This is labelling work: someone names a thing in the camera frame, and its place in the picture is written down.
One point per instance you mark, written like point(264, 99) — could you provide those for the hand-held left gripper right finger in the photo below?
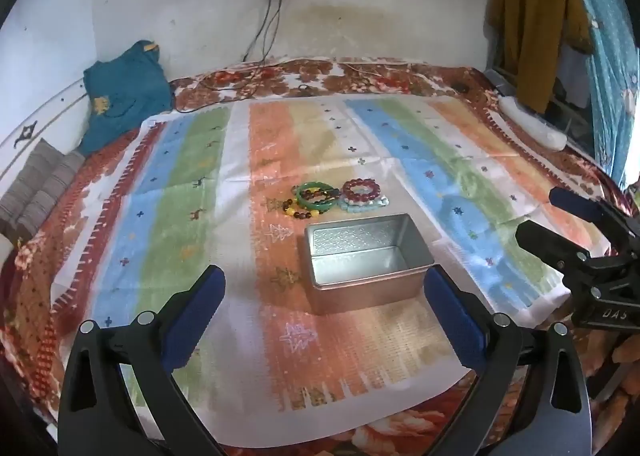
point(455, 321)

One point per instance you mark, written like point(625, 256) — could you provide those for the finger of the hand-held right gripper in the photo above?
point(580, 206)
point(545, 241)

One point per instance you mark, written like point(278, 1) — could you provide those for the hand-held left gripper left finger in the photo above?
point(195, 316)

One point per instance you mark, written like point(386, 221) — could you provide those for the silver metal tin box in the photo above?
point(360, 291)

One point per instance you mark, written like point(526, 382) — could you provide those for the green bangle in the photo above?
point(300, 194)

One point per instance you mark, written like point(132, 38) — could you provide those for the white power strip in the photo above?
point(530, 123)

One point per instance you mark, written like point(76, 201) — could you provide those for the striped colourful mat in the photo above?
point(200, 186)

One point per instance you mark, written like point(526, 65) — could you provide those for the turquoise patterned cloth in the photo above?
point(610, 60)

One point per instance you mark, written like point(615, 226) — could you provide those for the mustard hanging garment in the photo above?
point(535, 10)

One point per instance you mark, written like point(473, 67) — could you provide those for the grey striped pillow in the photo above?
point(35, 186)

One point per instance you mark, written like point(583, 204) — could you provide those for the teal garment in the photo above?
point(125, 90)

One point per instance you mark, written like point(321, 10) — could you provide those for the red floral bedsheet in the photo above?
point(350, 75)

